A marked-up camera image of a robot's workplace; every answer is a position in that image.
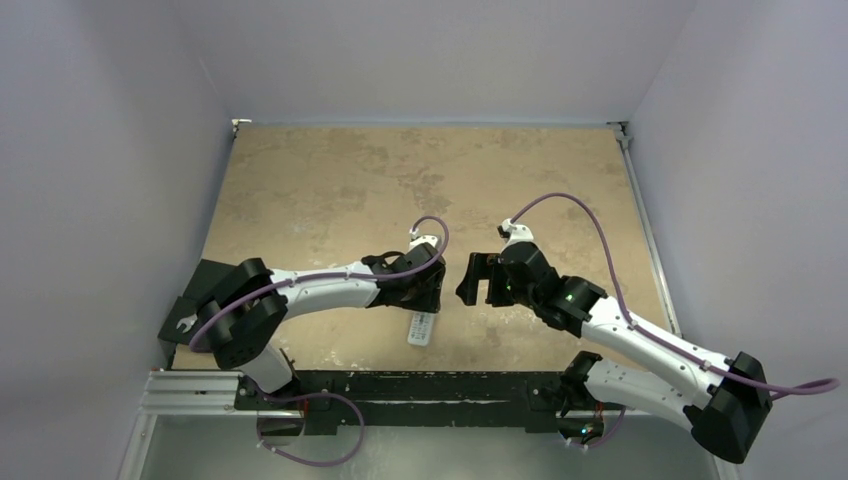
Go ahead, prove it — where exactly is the silver open-end wrench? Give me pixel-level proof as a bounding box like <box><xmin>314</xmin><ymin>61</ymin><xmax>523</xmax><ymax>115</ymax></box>
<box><xmin>175</xmin><ymin>315</ymin><xmax>197</xmax><ymax>334</ymax></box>

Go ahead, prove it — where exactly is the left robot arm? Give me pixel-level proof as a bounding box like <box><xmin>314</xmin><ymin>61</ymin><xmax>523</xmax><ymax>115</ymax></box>
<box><xmin>188</xmin><ymin>243</ymin><xmax>446</xmax><ymax>409</ymax></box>

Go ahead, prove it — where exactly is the black foam block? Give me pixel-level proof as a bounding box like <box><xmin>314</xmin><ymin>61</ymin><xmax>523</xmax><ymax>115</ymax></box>
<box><xmin>157</xmin><ymin>259</ymin><xmax>235</xmax><ymax>345</ymax></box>

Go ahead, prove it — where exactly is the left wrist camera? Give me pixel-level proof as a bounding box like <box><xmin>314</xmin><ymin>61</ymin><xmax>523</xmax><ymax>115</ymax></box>
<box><xmin>407</xmin><ymin>229</ymin><xmax>442</xmax><ymax>252</ymax></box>

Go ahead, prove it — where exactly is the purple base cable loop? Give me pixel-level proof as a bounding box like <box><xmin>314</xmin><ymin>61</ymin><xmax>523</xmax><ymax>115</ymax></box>
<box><xmin>255</xmin><ymin>389</ymin><xmax>367</xmax><ymax>469</ymax></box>

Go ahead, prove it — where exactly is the white remote control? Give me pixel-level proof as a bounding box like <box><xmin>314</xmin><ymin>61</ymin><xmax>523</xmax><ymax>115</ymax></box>
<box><xmin>407</xmin><ymin>312</ymin><xmax>436</xmax><ymax>347</ymax></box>

